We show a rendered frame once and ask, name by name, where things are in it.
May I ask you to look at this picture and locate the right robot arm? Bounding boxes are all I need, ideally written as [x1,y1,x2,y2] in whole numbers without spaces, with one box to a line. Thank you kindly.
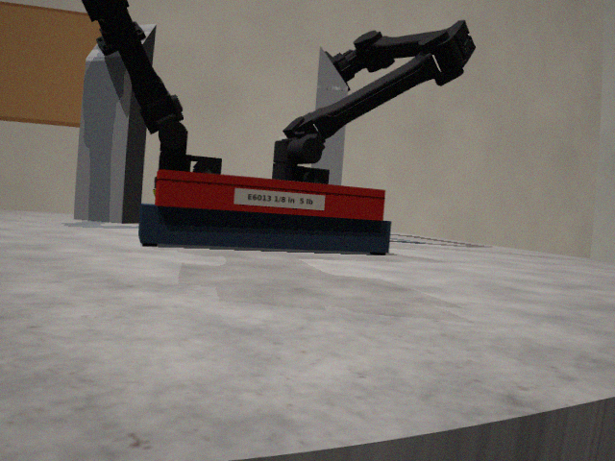
[82,0,222,174]

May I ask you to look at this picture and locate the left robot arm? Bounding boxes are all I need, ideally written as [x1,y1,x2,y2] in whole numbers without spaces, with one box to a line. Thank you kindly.
[273,20,476,184]

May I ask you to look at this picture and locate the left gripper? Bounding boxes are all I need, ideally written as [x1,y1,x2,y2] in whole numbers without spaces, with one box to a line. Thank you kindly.
[272,162,297,181]

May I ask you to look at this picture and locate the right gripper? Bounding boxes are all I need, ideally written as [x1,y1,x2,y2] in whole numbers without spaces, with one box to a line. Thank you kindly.
[153,152,186,197]

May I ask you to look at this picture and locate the red box with white label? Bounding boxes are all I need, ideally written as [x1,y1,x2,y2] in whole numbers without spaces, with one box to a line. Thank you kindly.
[155,169,385,221]

